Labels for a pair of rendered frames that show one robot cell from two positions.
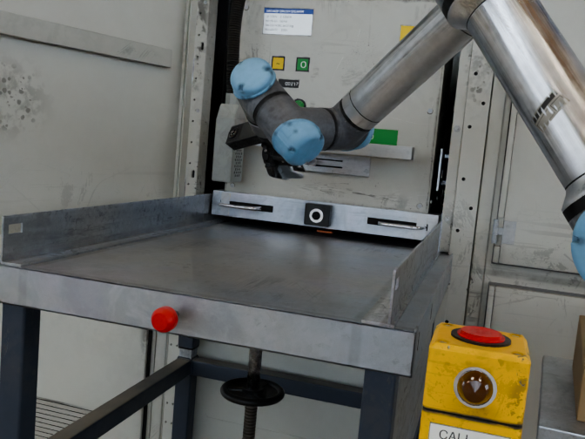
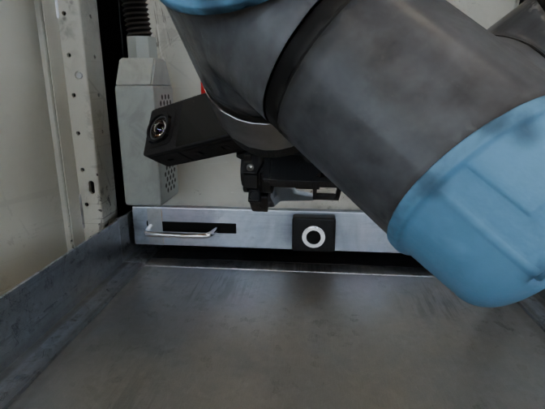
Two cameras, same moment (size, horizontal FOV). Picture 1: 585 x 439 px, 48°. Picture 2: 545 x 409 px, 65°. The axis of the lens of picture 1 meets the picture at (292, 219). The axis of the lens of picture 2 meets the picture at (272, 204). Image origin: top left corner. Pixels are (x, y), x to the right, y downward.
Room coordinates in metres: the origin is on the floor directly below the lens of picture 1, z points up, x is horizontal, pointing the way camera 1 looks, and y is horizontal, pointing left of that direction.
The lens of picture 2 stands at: (0.97, 0.11, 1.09)
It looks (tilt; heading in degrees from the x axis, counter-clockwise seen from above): 15 degrees down; 349
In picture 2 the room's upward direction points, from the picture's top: straight up
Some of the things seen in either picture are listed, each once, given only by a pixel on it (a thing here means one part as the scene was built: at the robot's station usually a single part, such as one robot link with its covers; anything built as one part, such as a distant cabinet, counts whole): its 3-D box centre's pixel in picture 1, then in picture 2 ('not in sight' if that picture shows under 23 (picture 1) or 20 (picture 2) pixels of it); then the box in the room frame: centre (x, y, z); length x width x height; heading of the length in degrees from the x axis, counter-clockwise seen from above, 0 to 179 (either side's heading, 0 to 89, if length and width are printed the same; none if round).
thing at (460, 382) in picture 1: (474, 389); not in sight; (0.51, -0.16, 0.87); 0.03 x 0.01 x 0.03; 74
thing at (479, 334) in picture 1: (480, 340); not in sight; (0.56, -0.17, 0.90); 0.04 x 0.04 x 0.02
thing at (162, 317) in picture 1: (167, 317); not in sight; (0.82, 0.15, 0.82); 0.04 x 0.03 x 0.03; 164
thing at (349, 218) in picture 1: (321, 213); (313, 226); (1.55, -0.07, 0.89); 0.54 x 0.05 x 0.06; 74
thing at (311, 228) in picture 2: (317, 214); (313, 233); (1.52, -0.06, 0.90); 0.06 x 0.03 x 0.05; 74
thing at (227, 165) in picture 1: (230, 143); (149, 131); (1.53, 0.16, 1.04); 0.08 x 0.05 x 0.17; 164
